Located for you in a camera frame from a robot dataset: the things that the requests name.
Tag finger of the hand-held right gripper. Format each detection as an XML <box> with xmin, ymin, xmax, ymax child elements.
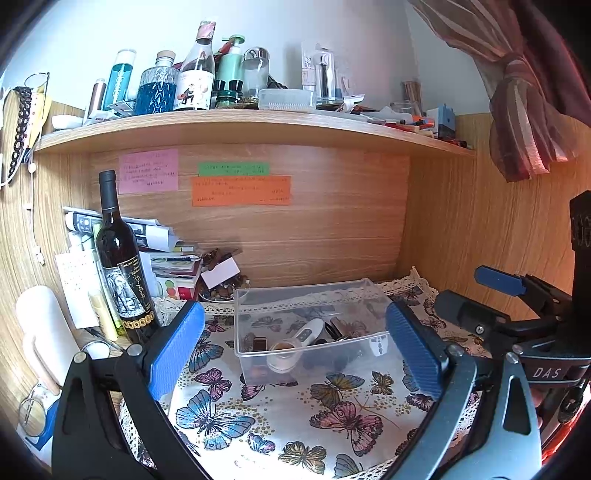
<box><xmin>474</xmin><ymin>265</ymin><xmax>574</xmax><ymax>320</ymax></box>
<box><xmin>434</xmin><ymin>289</ymin><xmax>514</xmax><ymax>339</ymax></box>

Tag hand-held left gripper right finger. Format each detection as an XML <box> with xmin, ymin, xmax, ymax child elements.
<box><xmin>385</xmin><ymin>301</ymin><xmax>544</xmax><ymax>480</ymax></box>

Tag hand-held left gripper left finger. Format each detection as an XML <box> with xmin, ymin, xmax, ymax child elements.
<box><xmin>52</xmin><ymin>300</ymin><xmax>214</xmax><ymax>480</ymax></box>

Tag white handheld thermometer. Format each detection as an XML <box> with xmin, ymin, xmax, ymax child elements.
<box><xmin>267</xmin><ymin>318</ymin><xmax>324</xmax><ymax>373</ymax></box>

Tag clear plastic storage box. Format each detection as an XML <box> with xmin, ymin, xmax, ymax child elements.
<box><xmin>233</xmin><ymin>278</ymin><xmax>403</xmax><ymax>387</ymax></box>

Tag bowl of brown nuts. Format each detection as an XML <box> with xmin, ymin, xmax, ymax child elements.
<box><xmin>198</xmin><ymin>248</ymin><xmax>251</xmax><ymax>304</ymax></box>

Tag blank white card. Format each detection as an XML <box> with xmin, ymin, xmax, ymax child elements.
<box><xmin>200</xmin><ymin>258</ymin><xmax>241</xmax><ymax>290</ymax></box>

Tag round metal lid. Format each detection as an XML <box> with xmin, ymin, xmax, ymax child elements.
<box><xmin>82</xmin><ymin>340</ymin><xmax>115</xmax><ymax>359</ymax></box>

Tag yellow-green tube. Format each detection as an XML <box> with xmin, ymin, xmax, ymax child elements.
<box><xmin>88</xmin><ymin>291</ymin><xmax>119</xmax><ymax>343</ymax></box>

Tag stack of papers and books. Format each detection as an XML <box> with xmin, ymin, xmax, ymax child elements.
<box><xmin>62</xmin><ymin>206</ymin><xmax>205</xmax><ymax>302</ymax></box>

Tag dark wine bottle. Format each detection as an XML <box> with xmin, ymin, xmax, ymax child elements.
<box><xmin>95</xmin><ymin>170</ymin><xmax>162</xmax><ymax>345</ymax></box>

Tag white handwritten note sheet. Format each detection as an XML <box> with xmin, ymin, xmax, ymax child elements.
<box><xmin>55</xmin><ymin>249</ymin><xmax>105</xmax><ymax>330</ymax></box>

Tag butterfly print tablecloth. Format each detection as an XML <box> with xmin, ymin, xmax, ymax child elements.
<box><xmin>119</xmin><ymin>267</ymin><xmax>491</xmax><ymax>480</ymax></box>

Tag white plastic bottle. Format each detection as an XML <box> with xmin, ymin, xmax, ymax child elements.
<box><xmin>16</xmin><ymin>285</ymin><xmax>80</xmax><ymax>385</ymax></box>

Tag blue white pencil sharpener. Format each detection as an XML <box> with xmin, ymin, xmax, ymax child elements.
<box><xmin>426</xmin><ymin>104</ymin><xmax>456</xmax><ymax>141</ymax></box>

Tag orange sticky note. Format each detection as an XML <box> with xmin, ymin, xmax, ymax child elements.
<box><xmin>191</xmin><ymin>175</ymin><xmax>293</xmax><ymax>208</ymax></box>

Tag pink sticky note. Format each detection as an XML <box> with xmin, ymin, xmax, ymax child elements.
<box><xmin>118</xmin><ymin>149</ymin><xmax>180</xmax><ymax>195</ymax></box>

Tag green sticky note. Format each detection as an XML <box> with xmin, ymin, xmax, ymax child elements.
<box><xmin>198</xmin><ymin>161</ymin><xmax>270</xmax><ymax>177</ymax></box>

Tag pile of pens and markers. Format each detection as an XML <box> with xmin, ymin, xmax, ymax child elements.
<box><xmin>341</xmin><ymin>95</ymin><xmax>475</xmax><ymax>150</ymax></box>

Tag brown striped curtain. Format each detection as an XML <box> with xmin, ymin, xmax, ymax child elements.
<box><xmin>408</xmin><ymin>0</ymin><xmax>591</xmax><ymax>184</ymax></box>

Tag glass of wooden sticks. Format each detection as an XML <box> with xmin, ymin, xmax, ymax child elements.
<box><xmin>400</xmin><ymin>80</ymin><xmax>424</xmax><ymax>117</ymax></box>

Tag wooden shelf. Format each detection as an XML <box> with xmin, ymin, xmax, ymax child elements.
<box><xmin>32</xmin><ymin>109</ymin><xmax>477</xmax><ymax>160</ymax></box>

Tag glass bottle with blue liquid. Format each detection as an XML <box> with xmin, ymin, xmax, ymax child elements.
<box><xmin>135</xmin><ymin>51</ymin><xmax>180</xmax><ymax>116</ymax></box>

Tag dark green ink bottles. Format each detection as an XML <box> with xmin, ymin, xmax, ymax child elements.
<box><xmin>212</xmin><ymin>79</ymin><xmax>245</xmax><ymax>110</ymax></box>

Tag clear bottle with illustrated label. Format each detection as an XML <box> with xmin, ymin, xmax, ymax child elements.
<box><xmin>172</xmin><ymin>21</ymin><xmax>217</xmax><ymax>112</ymax></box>

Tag brown metal spray can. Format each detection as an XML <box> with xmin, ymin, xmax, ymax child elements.
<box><xmin>87</xmin><ymin>78</ymin><xmax>108</xmax><ymax>117</ymax></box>

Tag clear ribbed plastic case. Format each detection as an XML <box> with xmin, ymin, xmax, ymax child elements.
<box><xmin>257</xmin><ymin>89</ymin><xmax>318</xmax><ymax>112</ymax></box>

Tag packaged electric toothbrush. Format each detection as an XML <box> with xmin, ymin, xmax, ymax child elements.
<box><xmin>301</xmin><ymin>42</ymin><xmax>338</xmax><ymax>103</ymax></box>

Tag tall teal bottle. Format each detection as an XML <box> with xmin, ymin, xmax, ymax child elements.
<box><xmin>102</xmin><ymin>49</ymin><xmax>138</xmax><ymax>112</ymax></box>

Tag green pump bottle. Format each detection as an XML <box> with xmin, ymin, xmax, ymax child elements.
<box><xmin>213</xmin><ymin>34</ymin><xmax>246</xmax><ymax>110</ymax></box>

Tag clear glass jar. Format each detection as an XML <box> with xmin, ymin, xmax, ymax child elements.
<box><xmin>242</xmin><ymin>47</ymin><xmax>270</xmax><ymax>100</ymax></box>

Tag wire-rimmed eyeglasses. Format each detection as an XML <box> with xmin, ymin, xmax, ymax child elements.
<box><xmin>17</xmin><ymin>387</ymin><xmax>52</xmax><ymax>435</ymax></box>

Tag dark beaded necklace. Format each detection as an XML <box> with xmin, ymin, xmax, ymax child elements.
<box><xmin>8</xmin><ymin>87</ymin><xmax>34</xmax><ymax>179</ymax></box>

